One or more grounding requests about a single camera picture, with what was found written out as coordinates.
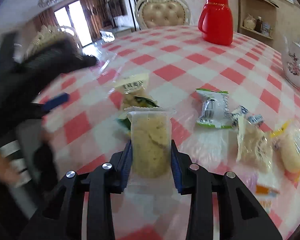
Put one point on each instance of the green snack packet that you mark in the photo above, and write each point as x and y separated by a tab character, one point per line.
133	101

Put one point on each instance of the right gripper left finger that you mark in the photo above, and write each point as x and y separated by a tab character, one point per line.
61	217

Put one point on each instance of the cream tufted chair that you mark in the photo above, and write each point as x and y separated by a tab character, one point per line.
161	13
50	35

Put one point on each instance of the red white checkered tablecloth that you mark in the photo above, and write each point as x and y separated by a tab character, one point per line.
86	132

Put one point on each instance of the white pastry packet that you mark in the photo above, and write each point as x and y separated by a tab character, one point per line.
132	84

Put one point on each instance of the cream biscuit clear packet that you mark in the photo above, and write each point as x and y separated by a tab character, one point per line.
150	132

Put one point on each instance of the blue white candy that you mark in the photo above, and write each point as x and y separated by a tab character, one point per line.
242	112

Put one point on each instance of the cream tufted chair left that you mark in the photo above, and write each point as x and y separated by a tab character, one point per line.
50	35

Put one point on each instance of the cream tufted chair back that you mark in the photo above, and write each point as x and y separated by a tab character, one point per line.
161	13

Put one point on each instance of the red thermos jug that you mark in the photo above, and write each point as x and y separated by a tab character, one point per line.
216	22

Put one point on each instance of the green white candy packet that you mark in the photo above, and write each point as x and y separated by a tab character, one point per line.
215	109

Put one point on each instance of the white floral teapot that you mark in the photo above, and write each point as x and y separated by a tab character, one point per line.
290	58

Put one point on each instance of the wall television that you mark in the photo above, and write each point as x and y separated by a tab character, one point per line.
117	8

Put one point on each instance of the yellow cake clear packet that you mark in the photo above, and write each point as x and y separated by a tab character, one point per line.
286	141

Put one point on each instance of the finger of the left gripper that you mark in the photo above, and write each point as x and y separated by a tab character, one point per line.
55	102

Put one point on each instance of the beige nougat packet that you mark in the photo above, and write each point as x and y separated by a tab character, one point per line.
254	146

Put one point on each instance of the wooden corner shelf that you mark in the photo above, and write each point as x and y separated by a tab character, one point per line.
263	8

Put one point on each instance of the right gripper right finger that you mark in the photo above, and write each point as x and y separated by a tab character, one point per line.
240	215

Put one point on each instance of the orange ginkgo snack packet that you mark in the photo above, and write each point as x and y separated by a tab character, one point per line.
267	190

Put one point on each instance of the person left hand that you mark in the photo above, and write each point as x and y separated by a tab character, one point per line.
8	174

